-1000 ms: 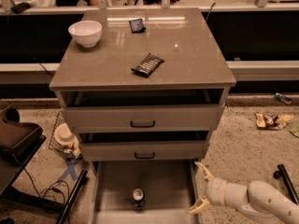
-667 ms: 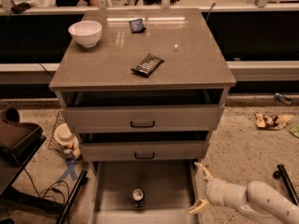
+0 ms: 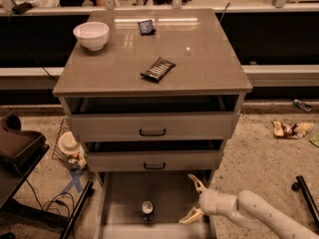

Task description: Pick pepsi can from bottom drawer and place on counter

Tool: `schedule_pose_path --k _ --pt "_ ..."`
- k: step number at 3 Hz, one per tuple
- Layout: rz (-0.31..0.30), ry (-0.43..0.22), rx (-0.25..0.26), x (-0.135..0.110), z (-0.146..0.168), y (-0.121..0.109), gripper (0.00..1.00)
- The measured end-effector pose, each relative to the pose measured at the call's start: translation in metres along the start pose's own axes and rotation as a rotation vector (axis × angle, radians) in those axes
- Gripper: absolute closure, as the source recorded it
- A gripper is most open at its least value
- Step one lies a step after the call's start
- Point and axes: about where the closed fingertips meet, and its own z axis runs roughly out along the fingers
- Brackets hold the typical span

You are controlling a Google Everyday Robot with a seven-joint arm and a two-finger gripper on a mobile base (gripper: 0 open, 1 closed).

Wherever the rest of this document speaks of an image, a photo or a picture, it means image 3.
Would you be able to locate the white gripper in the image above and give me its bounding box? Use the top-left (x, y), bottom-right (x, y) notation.
top-left (179, 174), bottom-right (237, 224)

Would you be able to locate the black bar right floor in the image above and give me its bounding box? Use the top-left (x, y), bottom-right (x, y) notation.
top-left (291, 175), bottom-right (319, 229)

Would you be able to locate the pepsi can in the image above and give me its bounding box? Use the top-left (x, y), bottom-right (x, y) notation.
top-left (141, 200), bottom-right (156, 222)

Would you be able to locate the black cable on floor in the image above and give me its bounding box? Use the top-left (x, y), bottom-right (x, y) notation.
top-left (24, 178), bottom-right (76, 224)

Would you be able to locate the black device on ledge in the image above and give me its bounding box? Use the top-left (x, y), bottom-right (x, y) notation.
top-left (12, 2), bottom-right (33, 15)

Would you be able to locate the grey drawer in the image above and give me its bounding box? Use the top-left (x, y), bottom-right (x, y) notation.
top-left (87, 139), bottom-right (223, 172)
top-left (67, 96), bottom-right (239, 142)
top-left (95, 171), bottom-right (215, 239)

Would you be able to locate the crumpled snack wrapper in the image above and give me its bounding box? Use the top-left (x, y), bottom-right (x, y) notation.
top-left (272, 120), bottom-right (313, 138)

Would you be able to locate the small bottle on floor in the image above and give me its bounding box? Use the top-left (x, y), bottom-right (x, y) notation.
top-left (293, 100), bottom-right (312, 113)

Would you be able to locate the black bar floor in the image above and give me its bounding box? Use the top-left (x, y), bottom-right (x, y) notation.
top-left (59, 181), bottom-right (94, 239)
top-left (291, 175), bottom-right (319, 229)

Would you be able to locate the dark blue snack packet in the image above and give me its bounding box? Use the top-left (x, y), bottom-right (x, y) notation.
top-left (138, 20), bottom-right (156, 35)

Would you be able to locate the green packet on floor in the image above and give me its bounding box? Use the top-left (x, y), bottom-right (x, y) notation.
top-left (309, 133), bottom-right (319, 147)

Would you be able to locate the black bar left floor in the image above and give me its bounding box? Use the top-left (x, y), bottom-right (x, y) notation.
top-left (59, 181), bottom-right (94, 239)

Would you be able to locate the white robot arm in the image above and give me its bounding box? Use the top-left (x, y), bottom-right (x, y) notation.
top-left (179, 174), bottom-right (319, 239)

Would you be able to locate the grey drawer cabinet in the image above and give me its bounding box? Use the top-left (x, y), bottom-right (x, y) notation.
top-left (52, 8), bottom-right (253, 239)

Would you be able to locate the middle grey drawer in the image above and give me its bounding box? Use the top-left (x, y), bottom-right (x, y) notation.
top-left (87, 139), bottom-right (223, 172)

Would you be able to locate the black striped snack bar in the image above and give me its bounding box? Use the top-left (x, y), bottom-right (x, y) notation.
top-left (141, 57), bottom-right (175, 83)

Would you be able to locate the wire basket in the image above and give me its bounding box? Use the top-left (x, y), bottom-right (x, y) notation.
top-left (52, 119), bottom-right (87, 170)

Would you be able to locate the dark office chair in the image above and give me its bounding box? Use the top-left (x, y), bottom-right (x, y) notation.
top-left (0, 114), bottom-right (50, 210)

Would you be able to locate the bottom grey drawer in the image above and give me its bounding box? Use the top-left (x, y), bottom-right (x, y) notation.
top-left (95, 171), bottom-right (215, 239)

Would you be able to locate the top grey drawer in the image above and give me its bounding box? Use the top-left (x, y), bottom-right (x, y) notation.
top-left (67, 96), bottom-right (239, 142)

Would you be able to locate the white bowl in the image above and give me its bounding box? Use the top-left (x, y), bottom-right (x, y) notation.
top-left (73, 22), bottom-right (110, 51)

